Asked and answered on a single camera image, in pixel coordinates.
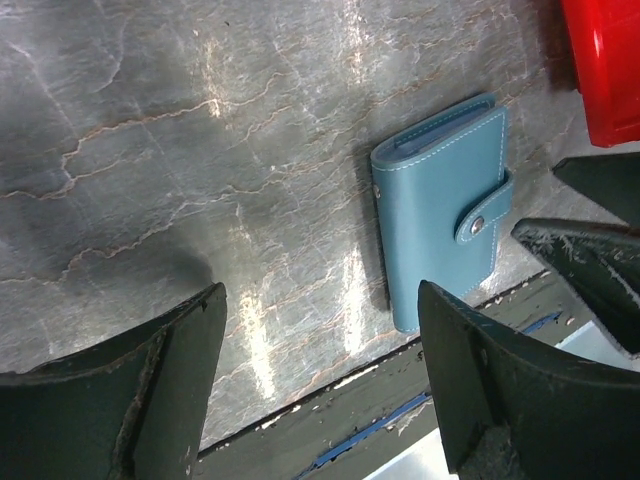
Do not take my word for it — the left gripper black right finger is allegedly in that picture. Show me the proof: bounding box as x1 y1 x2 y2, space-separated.
417 281 639 479

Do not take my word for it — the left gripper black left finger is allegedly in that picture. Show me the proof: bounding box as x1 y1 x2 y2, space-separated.
1 283 227 479

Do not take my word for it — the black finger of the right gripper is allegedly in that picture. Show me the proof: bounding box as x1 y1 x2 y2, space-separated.
510 217 640 355
553 152 640 226

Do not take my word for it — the blue leather card holder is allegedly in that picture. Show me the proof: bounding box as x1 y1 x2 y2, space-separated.
370 93 514 333

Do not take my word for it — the red plastic bin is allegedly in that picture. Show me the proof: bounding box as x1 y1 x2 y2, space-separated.
562 0 639 147

